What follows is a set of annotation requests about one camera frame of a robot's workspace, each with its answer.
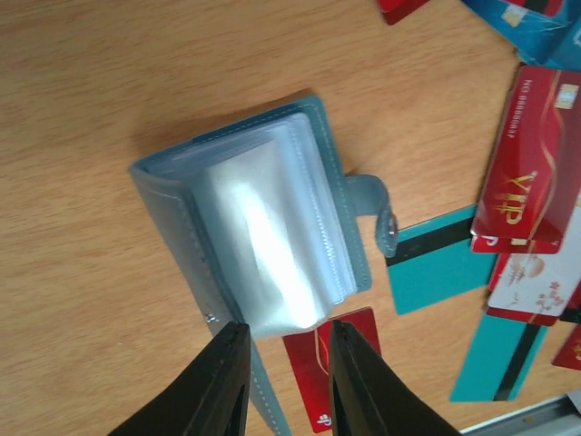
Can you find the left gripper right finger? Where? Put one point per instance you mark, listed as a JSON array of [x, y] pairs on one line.
[[368, 398]]

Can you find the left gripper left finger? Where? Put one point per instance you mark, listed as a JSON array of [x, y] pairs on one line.
[[209, 397]]

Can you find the red vip card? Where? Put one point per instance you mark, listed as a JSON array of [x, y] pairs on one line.
[[533, 178], [394, 11], [309, 355]]

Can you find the teal card holder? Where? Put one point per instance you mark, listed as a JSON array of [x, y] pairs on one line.
[[262, 220]]

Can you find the teal card black stripe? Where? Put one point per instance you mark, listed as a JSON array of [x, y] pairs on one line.
[[498, 360]]

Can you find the teal card left stripe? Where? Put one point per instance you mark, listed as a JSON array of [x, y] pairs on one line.
[[434, 262]]

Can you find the white card floral print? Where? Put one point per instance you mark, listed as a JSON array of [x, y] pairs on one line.
[[532, 288]]

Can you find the red card bottom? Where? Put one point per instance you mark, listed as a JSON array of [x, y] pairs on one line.
[[569, 355]]

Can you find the blue white card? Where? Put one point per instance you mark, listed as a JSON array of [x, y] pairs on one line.
[[543, 32]]

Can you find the aluminium rail platform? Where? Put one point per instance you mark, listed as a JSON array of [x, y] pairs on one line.
[[558, 416]]

